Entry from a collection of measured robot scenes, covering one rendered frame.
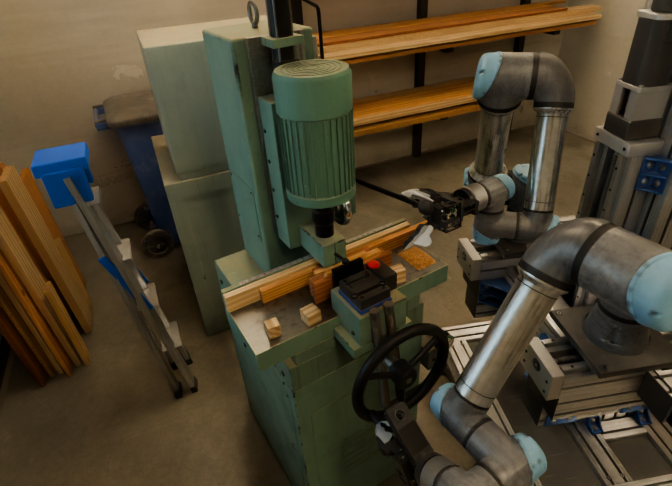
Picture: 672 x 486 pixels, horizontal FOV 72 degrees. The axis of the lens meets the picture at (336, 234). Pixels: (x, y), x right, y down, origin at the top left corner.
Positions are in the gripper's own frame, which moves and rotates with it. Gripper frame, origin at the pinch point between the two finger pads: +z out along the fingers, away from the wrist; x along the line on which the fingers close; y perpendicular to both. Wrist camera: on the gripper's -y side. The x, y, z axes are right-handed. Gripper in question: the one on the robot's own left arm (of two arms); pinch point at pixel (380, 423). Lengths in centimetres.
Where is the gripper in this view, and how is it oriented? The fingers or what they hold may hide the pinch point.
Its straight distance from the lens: 113.6
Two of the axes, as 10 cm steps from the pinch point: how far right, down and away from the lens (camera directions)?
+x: 8.5, -3.9, 3.6
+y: 3.5, 9.2, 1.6
